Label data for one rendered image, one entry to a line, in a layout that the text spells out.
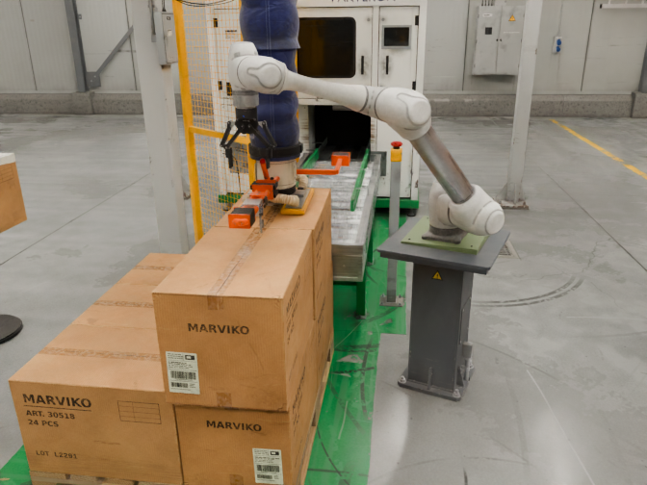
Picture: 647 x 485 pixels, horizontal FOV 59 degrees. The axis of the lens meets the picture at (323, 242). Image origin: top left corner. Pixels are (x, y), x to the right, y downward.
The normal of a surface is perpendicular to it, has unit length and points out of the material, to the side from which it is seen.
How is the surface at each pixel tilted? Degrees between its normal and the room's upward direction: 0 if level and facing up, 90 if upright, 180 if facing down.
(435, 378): 90
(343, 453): 0
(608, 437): 0
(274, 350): 90
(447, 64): 90
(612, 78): 90
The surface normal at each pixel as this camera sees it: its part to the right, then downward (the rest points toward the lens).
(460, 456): -0.01, -0.93
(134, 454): -0.14, 0.36
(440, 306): -0.44, 0.33
